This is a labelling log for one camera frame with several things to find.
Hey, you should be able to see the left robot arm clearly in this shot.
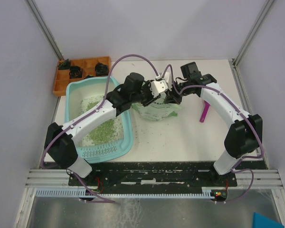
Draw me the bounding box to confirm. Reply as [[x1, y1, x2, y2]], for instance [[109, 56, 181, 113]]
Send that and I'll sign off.
[[44, 73, 167, 185]]

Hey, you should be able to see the green cat litter bag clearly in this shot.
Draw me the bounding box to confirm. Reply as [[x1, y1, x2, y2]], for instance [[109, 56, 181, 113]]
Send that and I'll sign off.
[[132, 93, 181, 121]]

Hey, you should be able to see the orange wooden compartment tray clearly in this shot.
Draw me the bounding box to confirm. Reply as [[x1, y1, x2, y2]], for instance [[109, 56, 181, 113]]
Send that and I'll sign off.
[[53, 56, 111, 96]]

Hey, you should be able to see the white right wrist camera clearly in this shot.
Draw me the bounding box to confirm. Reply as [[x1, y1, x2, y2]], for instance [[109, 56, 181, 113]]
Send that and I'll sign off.
[[163, 72, 172, 85]]

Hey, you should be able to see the light blue cable duct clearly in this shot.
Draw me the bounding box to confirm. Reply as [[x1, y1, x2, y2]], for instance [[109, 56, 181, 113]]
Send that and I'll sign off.
[[35, 186, 216, 198]]

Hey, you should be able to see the black ring part in tray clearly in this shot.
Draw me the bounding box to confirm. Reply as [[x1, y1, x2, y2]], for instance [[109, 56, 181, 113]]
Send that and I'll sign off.
[[69, 66, 83, 79]]

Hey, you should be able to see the black mounting base plate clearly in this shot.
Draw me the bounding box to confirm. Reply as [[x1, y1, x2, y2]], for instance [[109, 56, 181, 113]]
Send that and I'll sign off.
[[68, 161, 238, 190]]

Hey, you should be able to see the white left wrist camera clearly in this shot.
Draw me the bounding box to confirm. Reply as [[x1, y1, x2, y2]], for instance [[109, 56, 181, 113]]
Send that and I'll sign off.
[[151, 76, 172, 95]]

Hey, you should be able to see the black round part in tray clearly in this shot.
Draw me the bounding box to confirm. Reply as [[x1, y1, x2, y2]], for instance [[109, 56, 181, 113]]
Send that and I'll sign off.
[[95, 62, 109, 76]]

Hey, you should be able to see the small circuit board with LEDs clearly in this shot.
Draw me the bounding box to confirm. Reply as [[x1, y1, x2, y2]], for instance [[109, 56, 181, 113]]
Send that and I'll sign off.
[[214, 190, 228, 201]]

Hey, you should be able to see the blue foam pad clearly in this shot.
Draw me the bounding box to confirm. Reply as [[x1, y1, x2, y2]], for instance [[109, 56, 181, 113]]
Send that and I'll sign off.
[[252, 212, 284, 228]]

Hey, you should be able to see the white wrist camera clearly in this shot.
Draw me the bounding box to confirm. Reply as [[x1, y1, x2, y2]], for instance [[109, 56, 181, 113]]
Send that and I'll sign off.
[[163, 72, 172, 85], [151, 76, 172, 95]]

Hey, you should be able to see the teal plastic litter box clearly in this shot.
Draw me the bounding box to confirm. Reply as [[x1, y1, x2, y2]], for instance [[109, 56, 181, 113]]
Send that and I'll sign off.
[[65, 77, 133, 163]]

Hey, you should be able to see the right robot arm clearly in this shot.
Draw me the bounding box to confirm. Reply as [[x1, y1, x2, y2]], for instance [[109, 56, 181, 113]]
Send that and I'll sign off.
[[159, 62, 265, 186]]

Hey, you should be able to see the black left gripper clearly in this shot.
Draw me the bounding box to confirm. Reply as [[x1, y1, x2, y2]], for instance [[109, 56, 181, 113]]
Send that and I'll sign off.
[[131, 80, 162, 107]]

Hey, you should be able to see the green litter pellets pile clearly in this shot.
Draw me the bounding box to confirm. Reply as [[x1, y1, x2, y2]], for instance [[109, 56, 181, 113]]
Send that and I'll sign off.
[[78, 95, 124, 147]]

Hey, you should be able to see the magenta plastic litter scoop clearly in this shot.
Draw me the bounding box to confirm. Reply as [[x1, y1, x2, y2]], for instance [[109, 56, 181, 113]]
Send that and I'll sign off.
[[199, 101, 210, 123]]

